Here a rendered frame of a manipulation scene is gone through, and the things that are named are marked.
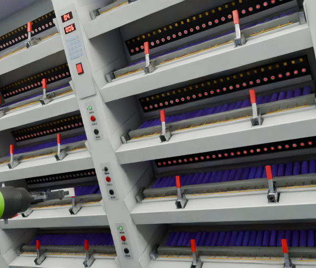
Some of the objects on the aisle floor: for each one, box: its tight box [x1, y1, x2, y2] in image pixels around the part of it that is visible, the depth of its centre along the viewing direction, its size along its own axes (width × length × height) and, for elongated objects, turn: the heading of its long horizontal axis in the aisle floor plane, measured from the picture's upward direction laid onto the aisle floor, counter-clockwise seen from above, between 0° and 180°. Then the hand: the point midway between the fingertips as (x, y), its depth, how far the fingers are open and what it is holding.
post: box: [52, 0, 168, 268], centre depth 120 cm, size 20×9×175 cm, turn 41°
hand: (63, 193), depth 120 cm, fingers open, 3 cm apart
